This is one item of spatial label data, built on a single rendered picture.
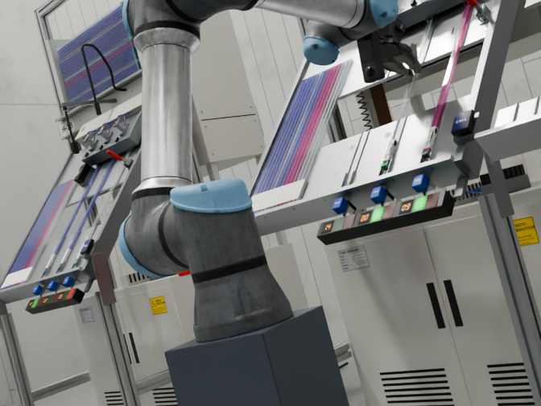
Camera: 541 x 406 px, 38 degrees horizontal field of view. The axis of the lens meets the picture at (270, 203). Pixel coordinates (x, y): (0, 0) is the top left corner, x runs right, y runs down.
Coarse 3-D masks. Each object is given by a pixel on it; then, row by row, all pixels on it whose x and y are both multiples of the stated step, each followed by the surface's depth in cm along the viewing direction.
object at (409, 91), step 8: (432, 24) 194; (424, 32) 193; (424, 40) 191; (424, 48) 190; (416, 80) 184; (408, 88) 182; (408, 96) 181; (408, 104) 180; (400, 112) 178; (400, 120) 176; (400, 128) 176; (392, 136) 175; (384, 160) 171; (384, 168) 170
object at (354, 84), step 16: (480, 0) 186; (448, 16) 192; (416, 32) 199; (432, 32) 193; (448, 32) 188; (480, 32) 178; (352, 48) 219; (432, 48) 188; (448, 48) 183; (464, 48) 180; (336, 64) 220; (352, 64) 213; (432, 64) 192; (352, 80) 207; (384, 80) 196
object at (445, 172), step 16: (432, 160) 157; (448, 160) 154; (384, 176) 165; (400, 176) 163; (432, 176) 159; (448, 176) 158; (464, 176) 156; (336, 192) 175; (352, 192) 173; (368, 192) 171; (400, 192) 167; (416, 192) 165; (272, 208) 190; (288, 208) 186; (304, 208) 184; (320, 208) 182; (352, 208) 178; (272, 224) 194; (288, 224) 192; (304, 224) 190
